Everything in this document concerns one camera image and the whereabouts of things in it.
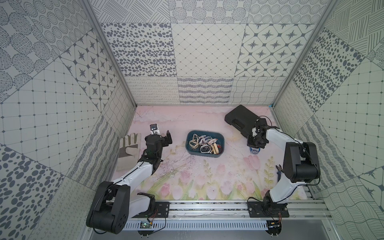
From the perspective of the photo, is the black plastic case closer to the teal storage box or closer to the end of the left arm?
the teal storage box

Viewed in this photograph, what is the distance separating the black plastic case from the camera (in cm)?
104

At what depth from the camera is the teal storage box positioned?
3.04 ft

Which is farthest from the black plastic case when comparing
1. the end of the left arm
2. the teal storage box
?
the end of the left arm
